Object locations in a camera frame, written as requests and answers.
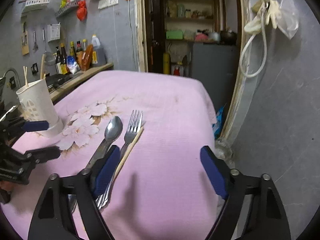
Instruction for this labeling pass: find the patterned handle silver utensil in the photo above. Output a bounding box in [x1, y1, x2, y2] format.
[86, 139, 110, 169]

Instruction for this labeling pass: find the white plastic utensil holder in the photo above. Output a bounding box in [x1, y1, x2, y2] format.
[16, 79, 63, 138]

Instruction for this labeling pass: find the large silver spoon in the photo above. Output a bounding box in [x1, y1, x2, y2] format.
[85, 115, 124, 170]

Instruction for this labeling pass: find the silver fork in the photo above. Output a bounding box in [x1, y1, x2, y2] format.
[96, 110, 143, 210]

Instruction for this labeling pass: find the wooden chopstick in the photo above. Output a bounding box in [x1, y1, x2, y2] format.
[23, 66, 29, 88]
[111, 126, 144, 185]

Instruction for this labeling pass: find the person's left hand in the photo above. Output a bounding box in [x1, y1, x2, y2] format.
[0, 181, 14, 192]

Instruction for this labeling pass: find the blue bag on floor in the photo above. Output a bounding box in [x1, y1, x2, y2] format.
[212, 105, 225, 140]

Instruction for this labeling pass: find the black wok with lid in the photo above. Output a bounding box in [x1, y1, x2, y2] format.
[45, 73, 82, 88]

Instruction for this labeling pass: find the small silver spoon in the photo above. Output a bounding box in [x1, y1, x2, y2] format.
[68, 194, 77, 213]

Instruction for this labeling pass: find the wooden chopstick in holder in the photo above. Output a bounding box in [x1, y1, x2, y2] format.
[23, 66, 29, 88]

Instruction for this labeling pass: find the chrome faucet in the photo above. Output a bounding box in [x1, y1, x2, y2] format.
[3, 68, 21, 89]

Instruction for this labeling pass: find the pink floral tablecloth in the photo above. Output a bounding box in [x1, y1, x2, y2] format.
[2, 70, 217, 239]

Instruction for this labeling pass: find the white blue salt bag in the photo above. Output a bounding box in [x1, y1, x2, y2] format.
[67, 55, 80, 74]

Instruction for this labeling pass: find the dark soy sauce bottle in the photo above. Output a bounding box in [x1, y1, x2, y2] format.
[60, 43, 69, 74]

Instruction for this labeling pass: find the orange spice bag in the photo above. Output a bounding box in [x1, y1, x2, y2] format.
[80, 44, 93, 72]

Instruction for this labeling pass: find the wooden knife holder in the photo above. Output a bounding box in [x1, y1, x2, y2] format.
[21, 22, 29, 56]

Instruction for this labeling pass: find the large oil jug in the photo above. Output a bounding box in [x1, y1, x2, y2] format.
[92, 34, 106, 67]

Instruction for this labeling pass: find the grey cabinet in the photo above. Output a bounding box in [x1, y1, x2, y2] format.
[190, 43, 239, 112]

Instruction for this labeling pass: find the yellow thermos bottle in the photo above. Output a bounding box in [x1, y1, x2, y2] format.
[163, 53, 170, 75]

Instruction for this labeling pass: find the white hanging basket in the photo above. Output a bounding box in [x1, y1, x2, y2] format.
[19, 0, 51, 13]

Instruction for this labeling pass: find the red plastic bag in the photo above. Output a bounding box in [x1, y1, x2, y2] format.
[76, 0, 87, 21]

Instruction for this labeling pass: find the black pot on cabinet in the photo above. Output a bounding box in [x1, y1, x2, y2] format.
[220, 30, 237, 46]

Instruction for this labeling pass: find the steel pot on cabinet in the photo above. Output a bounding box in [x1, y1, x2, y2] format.
[208, 32, 221, 43]

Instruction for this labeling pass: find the green box on shelf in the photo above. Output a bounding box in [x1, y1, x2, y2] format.
[166, 30, 183, 40]

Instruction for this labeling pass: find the black wall outlet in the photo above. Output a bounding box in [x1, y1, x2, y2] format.
[31, 63, 39, 75]

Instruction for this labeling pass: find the wire mesh strainer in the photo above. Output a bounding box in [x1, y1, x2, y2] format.
[42, 28, 55, 66]

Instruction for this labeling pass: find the metal ladle on wall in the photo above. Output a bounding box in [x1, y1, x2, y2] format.
[33, 31, 39, 53]

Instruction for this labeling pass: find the white wall basket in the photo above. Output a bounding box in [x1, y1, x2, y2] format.
[47, 23, 61, 42]

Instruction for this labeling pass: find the metal wall shelf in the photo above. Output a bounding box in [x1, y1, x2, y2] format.
[55, 0, 80, 18]

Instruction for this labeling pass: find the white hose on wall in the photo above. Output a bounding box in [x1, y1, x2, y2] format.
[238, 2, 271, 79]

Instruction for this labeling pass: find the white wall switch socket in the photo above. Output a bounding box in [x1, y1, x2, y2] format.
[98, 0, 119, 10]

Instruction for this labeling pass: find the wooden door frame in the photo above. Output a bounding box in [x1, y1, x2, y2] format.
[135, 0, 267, 145]

